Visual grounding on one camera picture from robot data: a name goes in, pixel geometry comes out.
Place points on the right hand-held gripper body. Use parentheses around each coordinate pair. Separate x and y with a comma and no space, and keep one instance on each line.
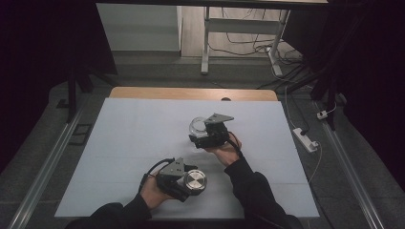
(218,135)

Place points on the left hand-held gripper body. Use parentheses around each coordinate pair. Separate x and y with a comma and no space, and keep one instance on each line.
(173,169)

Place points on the clear glass jar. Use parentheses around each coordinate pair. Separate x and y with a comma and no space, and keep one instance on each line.
(193,129)

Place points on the silver metal jar lid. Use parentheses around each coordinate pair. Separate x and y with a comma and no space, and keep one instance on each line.
(195,180)

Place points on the person's right hand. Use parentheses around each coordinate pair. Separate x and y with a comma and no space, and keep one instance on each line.
(227,154)

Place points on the person's left hand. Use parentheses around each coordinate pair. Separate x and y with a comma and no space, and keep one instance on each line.
(151,192)

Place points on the light blue table mat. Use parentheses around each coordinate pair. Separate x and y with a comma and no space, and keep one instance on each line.
(133,133)

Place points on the white power strip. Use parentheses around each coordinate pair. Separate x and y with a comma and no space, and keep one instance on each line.
(304,139)

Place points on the small white adapter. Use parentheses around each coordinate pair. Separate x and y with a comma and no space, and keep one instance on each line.
(322,114)

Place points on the white-legged desk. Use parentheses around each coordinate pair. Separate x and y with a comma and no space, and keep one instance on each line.
(242,26)

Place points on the black stand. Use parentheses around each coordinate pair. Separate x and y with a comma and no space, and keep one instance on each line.
(331,105)
(72,95)

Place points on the white cabinet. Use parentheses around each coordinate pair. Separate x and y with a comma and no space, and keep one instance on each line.
(140,28)

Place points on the dark curtain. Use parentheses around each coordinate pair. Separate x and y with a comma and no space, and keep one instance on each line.
(372,79)
(38,47)

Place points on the black rectangular floor frame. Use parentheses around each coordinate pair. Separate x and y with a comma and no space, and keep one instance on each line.
(72,137)

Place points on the aluminium floor rail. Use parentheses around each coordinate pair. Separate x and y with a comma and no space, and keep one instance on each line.
(350,171)
(47,165)

